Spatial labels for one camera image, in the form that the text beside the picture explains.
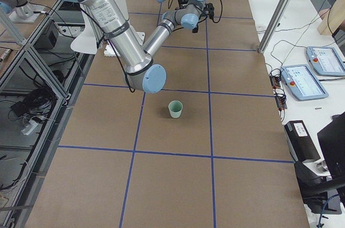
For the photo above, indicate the black monitor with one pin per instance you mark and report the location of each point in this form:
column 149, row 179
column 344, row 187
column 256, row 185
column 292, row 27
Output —
column 331, row 141

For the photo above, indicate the white power strip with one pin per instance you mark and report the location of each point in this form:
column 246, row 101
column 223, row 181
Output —
column 30, row 127

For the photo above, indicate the black box with label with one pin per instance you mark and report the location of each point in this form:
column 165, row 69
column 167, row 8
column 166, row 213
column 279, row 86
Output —
column 300, row 143

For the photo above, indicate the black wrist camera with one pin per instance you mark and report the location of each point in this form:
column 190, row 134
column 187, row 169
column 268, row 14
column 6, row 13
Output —
column 209, row 10

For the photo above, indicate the teach pendant tablet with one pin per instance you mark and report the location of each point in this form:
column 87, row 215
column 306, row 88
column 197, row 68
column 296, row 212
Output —
column 325, row 61
column 303, row 83

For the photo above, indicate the green plastic cup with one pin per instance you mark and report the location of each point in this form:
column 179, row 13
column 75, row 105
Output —
column 175, row 108

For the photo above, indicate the wooden board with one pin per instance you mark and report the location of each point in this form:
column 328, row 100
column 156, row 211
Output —
column 333, row 18

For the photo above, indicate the small electronics board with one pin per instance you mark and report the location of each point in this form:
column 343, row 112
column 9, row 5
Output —
column 275, row 81

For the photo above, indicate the grey electronics box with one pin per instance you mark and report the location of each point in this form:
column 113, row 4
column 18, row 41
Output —
column 48, row 37

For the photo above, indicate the far teach pendant tablet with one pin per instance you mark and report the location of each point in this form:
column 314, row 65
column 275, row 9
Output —
column 325, row 61

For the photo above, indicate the near teach pendant tablet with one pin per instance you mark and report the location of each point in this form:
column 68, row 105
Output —
column 303, row 83

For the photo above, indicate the aluminium frame post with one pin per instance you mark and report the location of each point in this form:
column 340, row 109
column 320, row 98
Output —
column 273, row 24

